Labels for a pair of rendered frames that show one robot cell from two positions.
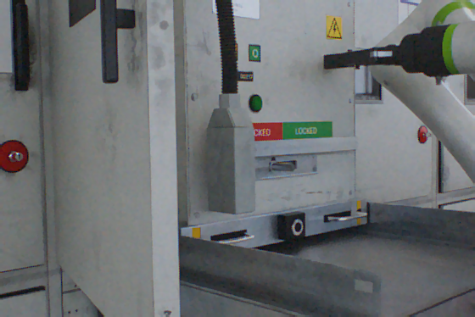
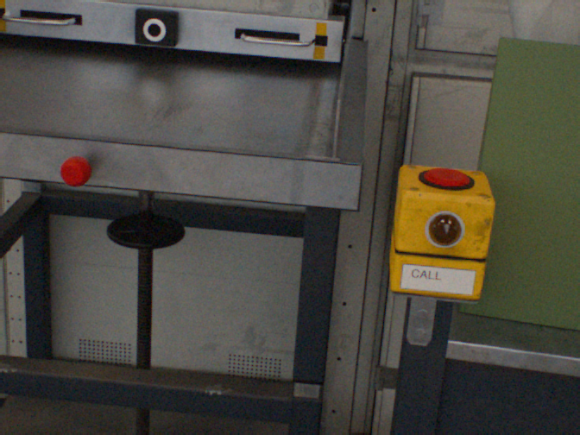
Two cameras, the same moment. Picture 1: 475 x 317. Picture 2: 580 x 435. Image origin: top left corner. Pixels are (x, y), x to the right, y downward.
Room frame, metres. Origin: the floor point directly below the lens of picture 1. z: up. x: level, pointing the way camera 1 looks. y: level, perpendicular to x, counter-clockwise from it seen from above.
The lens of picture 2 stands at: (0.42, -1.29, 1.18)
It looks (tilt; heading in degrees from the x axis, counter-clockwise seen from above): 22 degrees down; 47
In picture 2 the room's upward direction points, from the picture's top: 4 degrees clockwise
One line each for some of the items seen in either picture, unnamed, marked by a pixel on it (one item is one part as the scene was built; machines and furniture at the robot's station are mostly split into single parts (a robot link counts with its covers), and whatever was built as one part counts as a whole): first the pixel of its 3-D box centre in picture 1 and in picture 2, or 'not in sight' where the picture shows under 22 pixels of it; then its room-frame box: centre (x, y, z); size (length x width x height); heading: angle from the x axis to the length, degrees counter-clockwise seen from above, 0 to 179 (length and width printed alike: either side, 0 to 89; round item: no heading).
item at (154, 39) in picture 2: (293, 225); (156, 28); (1.25, -0.10, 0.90); 0.06 x 0.03 x 0.05; 134
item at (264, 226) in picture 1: (278, 224); (161, 23); (1.27, -0.07, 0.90); 0.54 x 0.05 x 0.06; 134
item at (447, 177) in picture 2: not in sight; (445, 182); (1.09, -0.77, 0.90); 0.04 x 0.04 x 0.02
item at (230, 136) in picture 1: (229, 160); not in sight; (1.07, 0.02, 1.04); 0.08 x 0.05 x 0.17; 44
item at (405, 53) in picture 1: (405, 54); not in sight; (1.22, -0.31, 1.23); 0.09 x 0.08 x 0.07; 44
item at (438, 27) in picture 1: (439, 52); not in sight; (1.17, -0.36, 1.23); 0.09 x 0.06 x 0.12; 134
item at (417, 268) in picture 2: not in sight; (439, 231); (1.09, -0.77, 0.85); 0.08 x 0.08 x 0.10; 44
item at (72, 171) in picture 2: not in sight; (78, 168); (0.95, -0.38, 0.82); 0.04 x 0.03 x 0.03; 44
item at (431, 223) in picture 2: not in sight; (444, 231); (1.06, -0.81, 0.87); 0.03 x 0.01 x 0.03; 134
